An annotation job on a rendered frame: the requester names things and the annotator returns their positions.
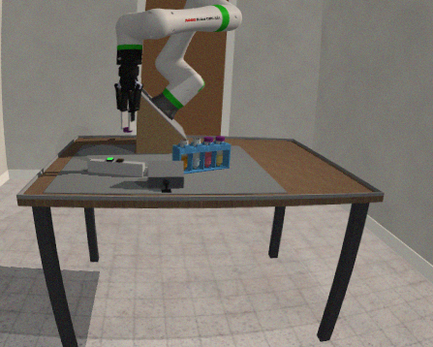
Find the grey flat mat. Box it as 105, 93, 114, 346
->
43, 144, 288, 195

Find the grey button panel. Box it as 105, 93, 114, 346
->
148, 161, 184, 193

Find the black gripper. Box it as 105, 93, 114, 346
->
114, 65, 143, 131

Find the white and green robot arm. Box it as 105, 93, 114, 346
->
115, 0, 242, 120

